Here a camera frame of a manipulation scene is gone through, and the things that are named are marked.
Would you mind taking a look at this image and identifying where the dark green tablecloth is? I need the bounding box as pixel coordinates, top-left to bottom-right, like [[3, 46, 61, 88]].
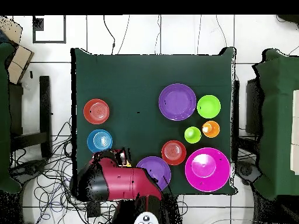
[[252, 48, 299, 201], [70, 47, 237, 196], [0, 43, 22, 194]]

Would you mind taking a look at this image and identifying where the black stand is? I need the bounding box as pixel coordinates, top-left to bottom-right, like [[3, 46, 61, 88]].
[[9, 75, 53, 159]]

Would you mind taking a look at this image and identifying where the black floor frame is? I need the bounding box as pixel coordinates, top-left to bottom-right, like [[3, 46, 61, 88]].
[[32, 15, 67, 44]]

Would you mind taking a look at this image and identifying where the black case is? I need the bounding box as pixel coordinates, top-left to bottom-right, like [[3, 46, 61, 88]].
[[245, 78, 260, 136]]

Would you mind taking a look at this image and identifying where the black power adapter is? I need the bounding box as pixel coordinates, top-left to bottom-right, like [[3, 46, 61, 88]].
[[86, 201, 102, 218]]

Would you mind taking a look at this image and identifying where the large pink bowl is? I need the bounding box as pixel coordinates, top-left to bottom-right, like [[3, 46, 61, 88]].
[[185, 147, 231, 193]]

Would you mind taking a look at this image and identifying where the black floor cable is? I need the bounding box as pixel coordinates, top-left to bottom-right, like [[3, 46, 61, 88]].
[[103, 15, 116, 55]]

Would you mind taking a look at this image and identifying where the orange cup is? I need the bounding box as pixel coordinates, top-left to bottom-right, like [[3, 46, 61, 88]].
[[201, 120, 221, 138]]

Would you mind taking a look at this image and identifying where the small green bowl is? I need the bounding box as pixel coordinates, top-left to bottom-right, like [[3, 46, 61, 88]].
[[196, 94, 222, 119]]

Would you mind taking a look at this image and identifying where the purple bowl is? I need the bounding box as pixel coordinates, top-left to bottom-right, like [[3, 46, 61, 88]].
[[158, 83, 197, 121], [135, 156, 172, 191]]

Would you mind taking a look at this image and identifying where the grey floor stand base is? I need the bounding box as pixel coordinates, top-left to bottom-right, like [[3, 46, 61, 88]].
[[235, 160, 262, 186], [10, 158, 48, 185]]

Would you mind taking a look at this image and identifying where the small red bowl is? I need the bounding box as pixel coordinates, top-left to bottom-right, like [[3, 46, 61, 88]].
[[83, 98, 110, 125], [161, 139, 187, 166]]

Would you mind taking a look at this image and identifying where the green cup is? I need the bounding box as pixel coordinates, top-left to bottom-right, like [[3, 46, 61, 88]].
[[183, 126, 202, 144]]

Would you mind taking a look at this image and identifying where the white box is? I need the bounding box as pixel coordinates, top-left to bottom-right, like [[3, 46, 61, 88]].
[[290, 89, 299, 176]]

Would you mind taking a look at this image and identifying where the small blue bowl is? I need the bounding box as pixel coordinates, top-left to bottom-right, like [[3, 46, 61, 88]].
[[86, 129, 113, 154]]

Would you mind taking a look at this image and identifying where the cardboard box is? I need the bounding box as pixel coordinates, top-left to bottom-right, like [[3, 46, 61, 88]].
[[0, 16, 23, 45], [7, 45, 35, 85]]

